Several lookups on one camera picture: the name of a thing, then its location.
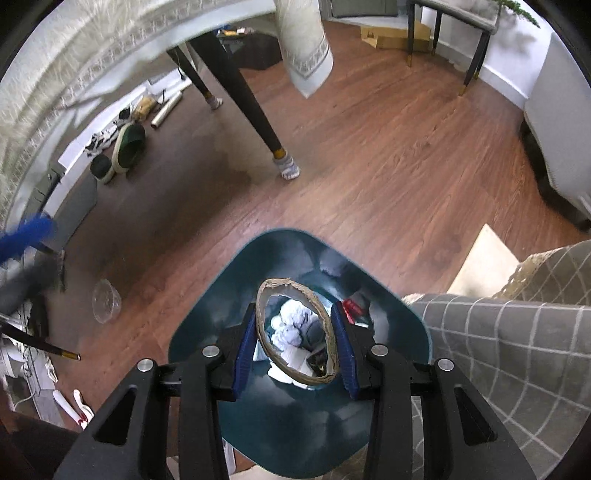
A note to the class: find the clear plastic cup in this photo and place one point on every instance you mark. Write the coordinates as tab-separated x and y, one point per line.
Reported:
106	302

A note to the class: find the teal trash bin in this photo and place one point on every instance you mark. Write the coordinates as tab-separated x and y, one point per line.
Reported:
258	415

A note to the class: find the beige floor mat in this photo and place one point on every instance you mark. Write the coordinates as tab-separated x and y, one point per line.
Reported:
485	263

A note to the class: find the black storage bin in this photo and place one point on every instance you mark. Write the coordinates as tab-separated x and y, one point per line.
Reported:
251	48

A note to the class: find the dark wooden dining table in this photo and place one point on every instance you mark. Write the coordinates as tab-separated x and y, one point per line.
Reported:
231	78

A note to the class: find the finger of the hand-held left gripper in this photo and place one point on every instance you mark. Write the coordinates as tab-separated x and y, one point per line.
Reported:
25	235
27	281

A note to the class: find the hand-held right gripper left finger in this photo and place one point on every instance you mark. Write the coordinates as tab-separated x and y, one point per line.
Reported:
241	369

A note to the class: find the white paper ball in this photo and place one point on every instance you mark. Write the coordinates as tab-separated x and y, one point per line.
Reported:
291	321

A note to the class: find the brown cardboard tape roll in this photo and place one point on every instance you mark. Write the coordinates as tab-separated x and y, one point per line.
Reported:
328	341

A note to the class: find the beige patterned tablecloth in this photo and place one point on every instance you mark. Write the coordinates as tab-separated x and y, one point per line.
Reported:
55	69

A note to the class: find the green fuzzy slipper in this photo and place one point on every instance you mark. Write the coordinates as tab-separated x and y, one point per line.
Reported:
102	168
127	147

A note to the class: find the black gold-tipped furniture leg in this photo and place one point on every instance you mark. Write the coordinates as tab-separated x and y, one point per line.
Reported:
46	346

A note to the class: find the grey armchair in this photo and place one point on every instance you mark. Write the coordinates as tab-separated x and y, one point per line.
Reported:
558	138

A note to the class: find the silver foil roll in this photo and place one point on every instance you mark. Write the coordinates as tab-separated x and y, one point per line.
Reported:
166	110

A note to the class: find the green potted plant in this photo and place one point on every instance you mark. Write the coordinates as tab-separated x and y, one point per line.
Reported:
519	9

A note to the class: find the striped table leg sock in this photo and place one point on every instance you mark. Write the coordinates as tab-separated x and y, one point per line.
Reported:
286	167
214	102

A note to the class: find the flat cardboard box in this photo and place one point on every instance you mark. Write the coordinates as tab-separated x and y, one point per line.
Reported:
397	37

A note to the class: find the grey checked tablecloth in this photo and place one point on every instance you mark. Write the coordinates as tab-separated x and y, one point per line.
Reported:
508	346

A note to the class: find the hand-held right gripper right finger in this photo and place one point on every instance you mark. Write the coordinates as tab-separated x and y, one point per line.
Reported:
347	369

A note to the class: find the grey dining chair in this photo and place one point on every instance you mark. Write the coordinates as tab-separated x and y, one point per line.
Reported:
461	14

